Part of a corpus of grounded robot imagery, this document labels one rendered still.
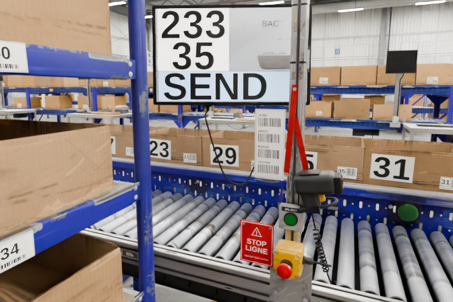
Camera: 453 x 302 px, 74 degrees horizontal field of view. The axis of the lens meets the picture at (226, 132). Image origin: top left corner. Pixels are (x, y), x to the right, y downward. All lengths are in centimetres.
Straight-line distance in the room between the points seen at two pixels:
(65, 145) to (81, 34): 16
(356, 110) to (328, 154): 427
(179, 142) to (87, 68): 127
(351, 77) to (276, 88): 503
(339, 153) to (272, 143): 64
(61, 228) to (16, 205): 6
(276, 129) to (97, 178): 50
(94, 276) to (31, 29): 35
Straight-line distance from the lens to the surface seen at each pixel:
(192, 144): 164
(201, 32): 96
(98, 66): 45
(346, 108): 569
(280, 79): 94
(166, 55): 97
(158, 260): 116
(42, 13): 45
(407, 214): 144
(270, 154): 85
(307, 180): 78
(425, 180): 149
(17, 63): 38
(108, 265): 55
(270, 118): 83
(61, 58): 41
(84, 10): 49
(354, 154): 144
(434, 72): 606
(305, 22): 84
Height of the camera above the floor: 130
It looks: 8 degrees down
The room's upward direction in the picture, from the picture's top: straight up
